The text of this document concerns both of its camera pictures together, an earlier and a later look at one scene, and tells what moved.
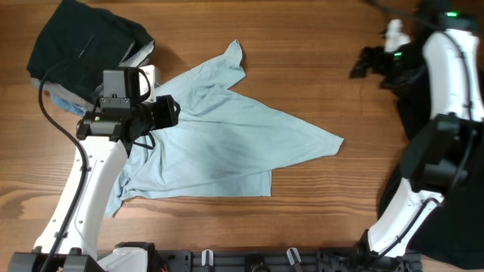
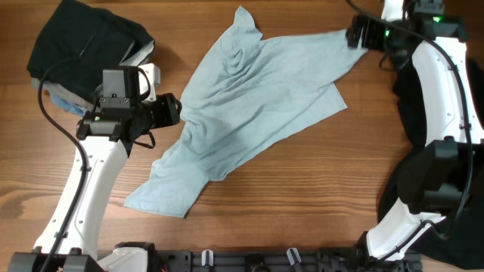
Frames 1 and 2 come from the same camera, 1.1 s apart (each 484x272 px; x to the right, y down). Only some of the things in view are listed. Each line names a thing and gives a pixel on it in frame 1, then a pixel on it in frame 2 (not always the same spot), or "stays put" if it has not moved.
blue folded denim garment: [68, 106] stays put
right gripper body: [387, 65] → [378, 35]
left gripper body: [162, 112] stays put
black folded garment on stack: [78, 42] stays put
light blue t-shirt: [222, 144] → [249, 89]
